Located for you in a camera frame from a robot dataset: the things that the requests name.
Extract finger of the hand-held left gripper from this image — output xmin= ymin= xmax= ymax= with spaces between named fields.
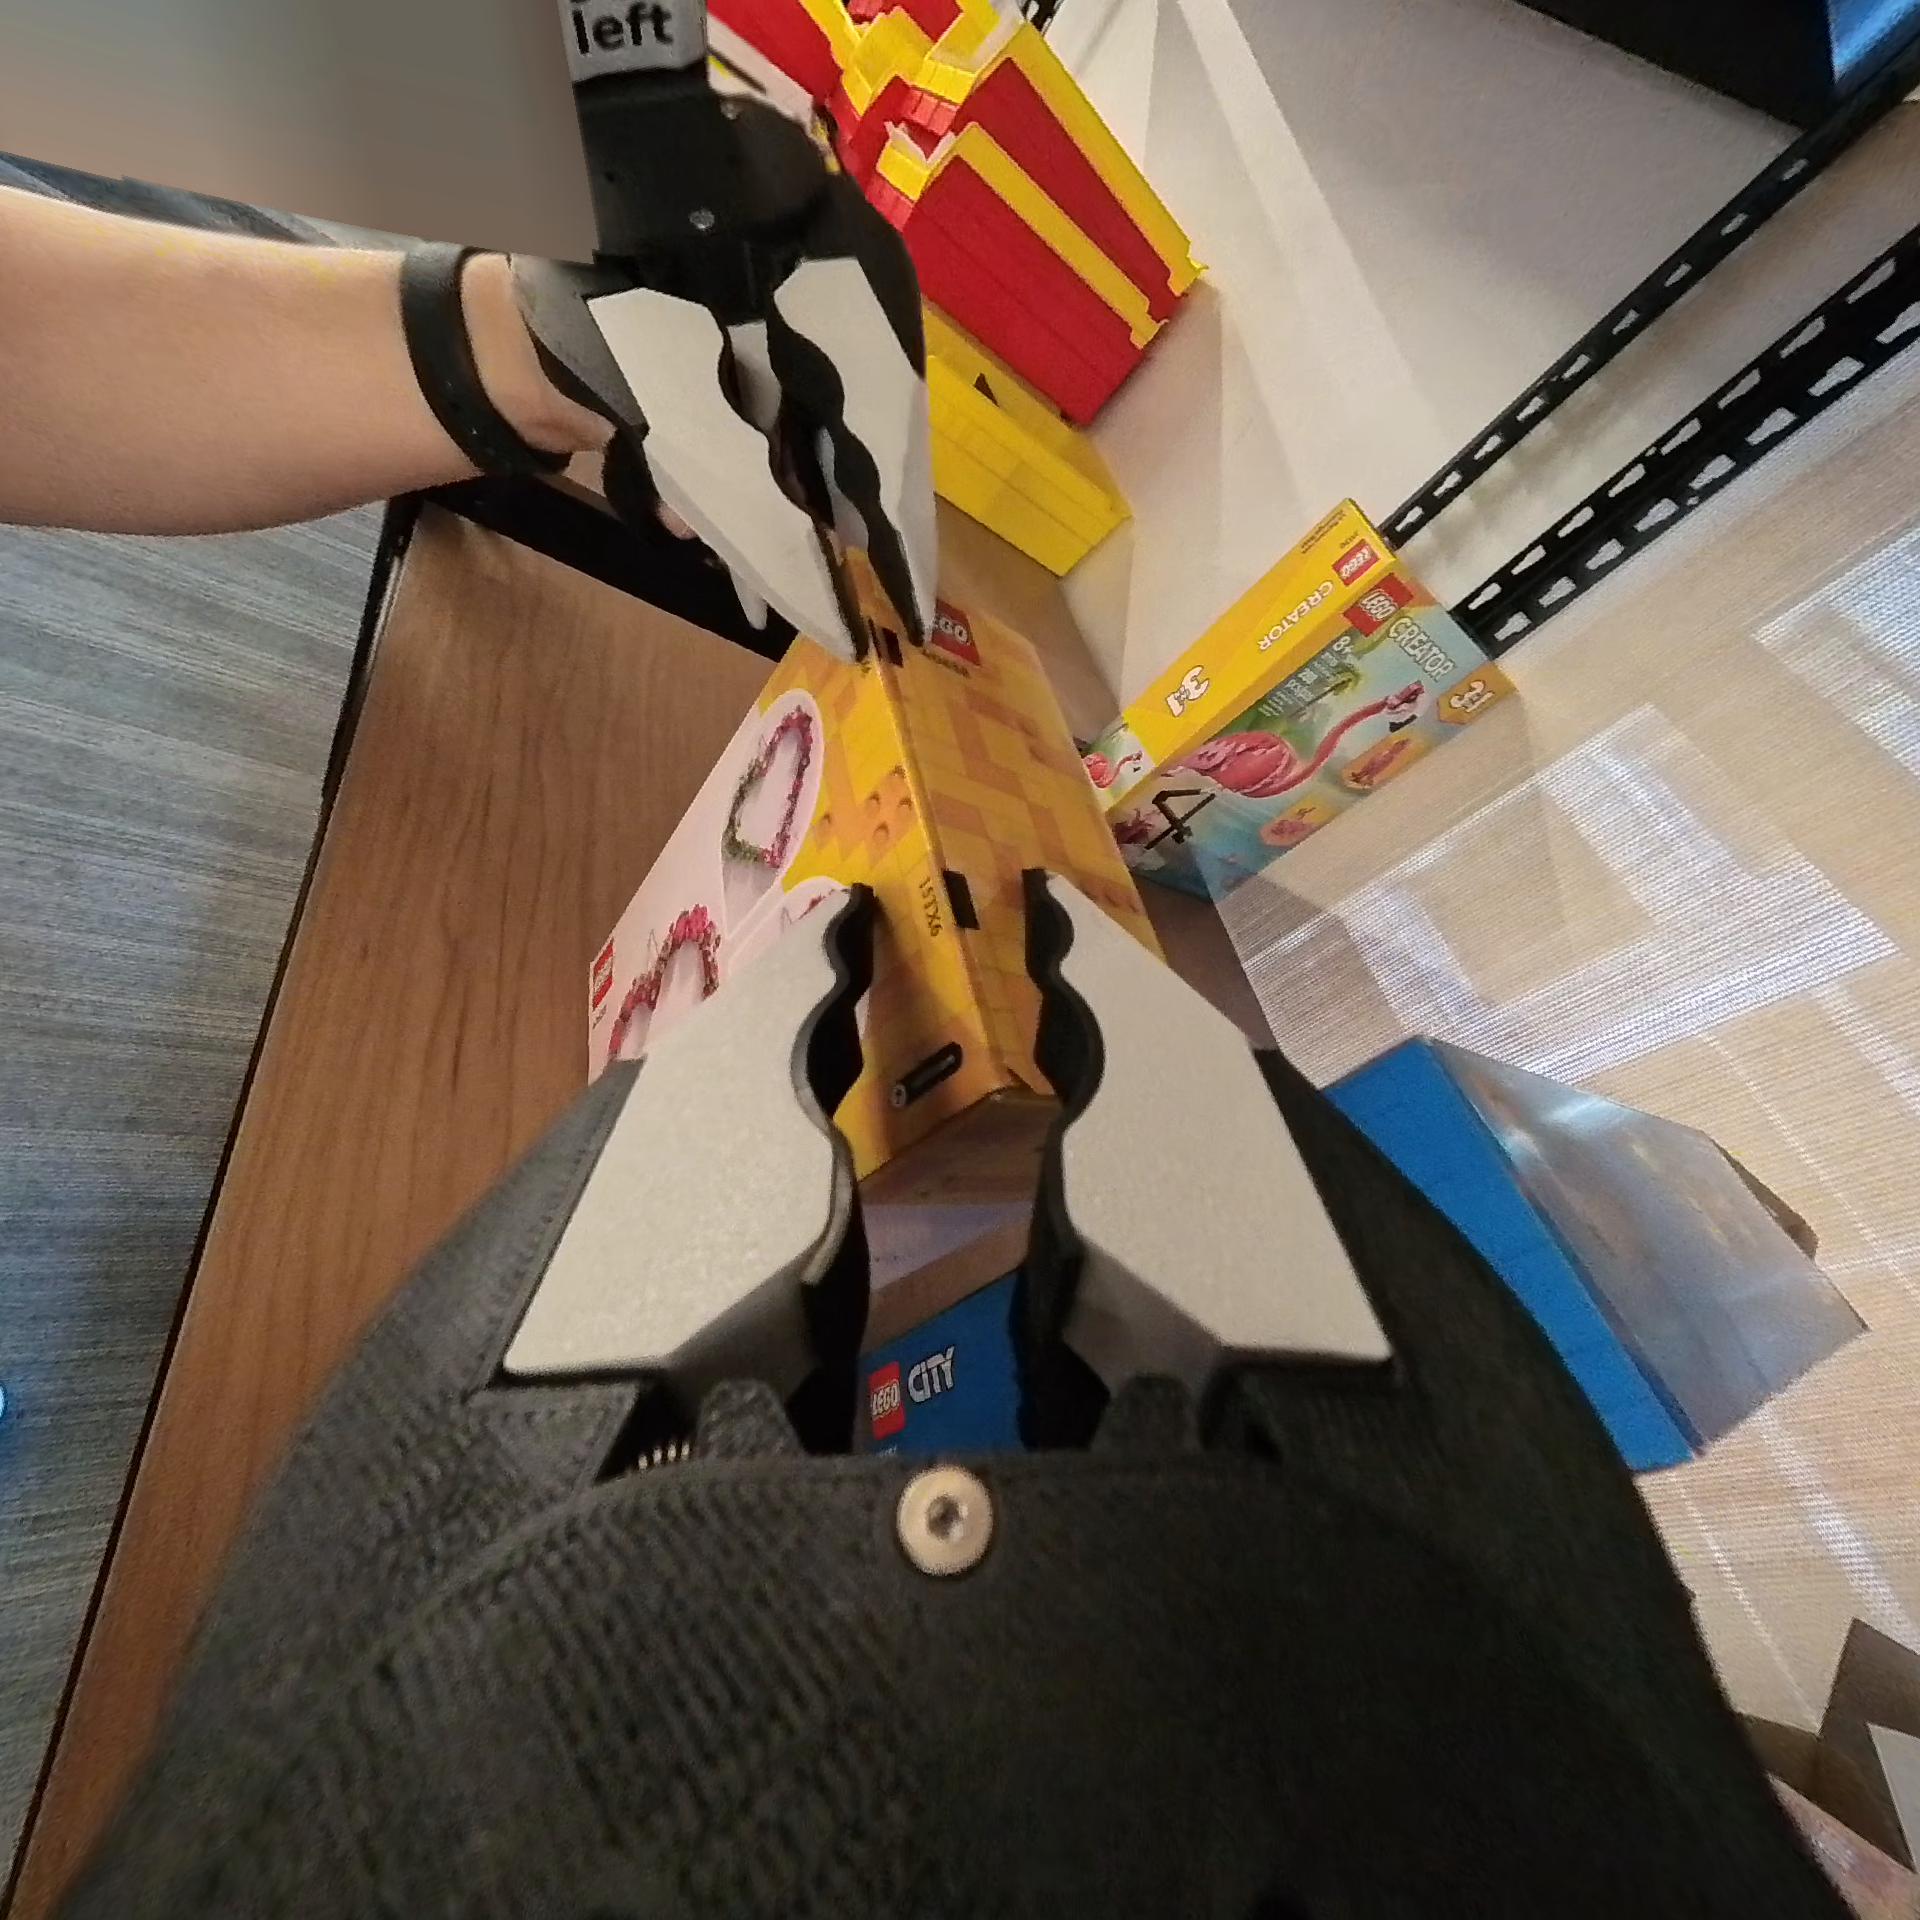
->
xmin=768 ymin=258 xmax=944 ymax=647
xmin=585 ymin=288 xmax=864 ymax=662

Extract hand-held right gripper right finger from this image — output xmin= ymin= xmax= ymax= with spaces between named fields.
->
xmin=1024 ymin=866 xmax=1396 ymax=1433

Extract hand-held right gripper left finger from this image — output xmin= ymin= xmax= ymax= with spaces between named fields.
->
xmin=503 ymin=881 xmax=884 ymax=1396

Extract blue toy box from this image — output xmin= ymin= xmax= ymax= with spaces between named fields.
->
xmin=855 ymin=1036 xmax=1871 ymax=1471

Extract yellow and white toy box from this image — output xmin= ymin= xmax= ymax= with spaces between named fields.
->
xmin=585 ymin=608 xmax=1172 ymax=1185

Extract person's left forearm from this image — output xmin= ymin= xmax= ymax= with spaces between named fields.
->
xmin=0 ymin=188 xmax=467 ymax=535

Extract wooden desk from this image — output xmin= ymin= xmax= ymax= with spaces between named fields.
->
xmin=0 ymin=495 xmax=1291 ymax=1920

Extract person's left hand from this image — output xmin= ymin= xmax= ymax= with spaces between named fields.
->
xmin=496 ymin=316 xmax=705 ymax=544

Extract yellow plastic bin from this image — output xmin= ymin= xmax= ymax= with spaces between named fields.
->
xmin=920 ymin=306 xmax=1135 ymax=578

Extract stack of yellow red bins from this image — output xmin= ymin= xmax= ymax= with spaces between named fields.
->
xmin=884 ymin=29 xmax=1209 ymax=429

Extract black wristband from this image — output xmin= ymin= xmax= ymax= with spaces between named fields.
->
xmin=399 ymin=247 xmax=571 ymax=479

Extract black metal shelf rack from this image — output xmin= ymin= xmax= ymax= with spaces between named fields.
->
xmin=421 ymin=0 xmax=1920 ymax=662

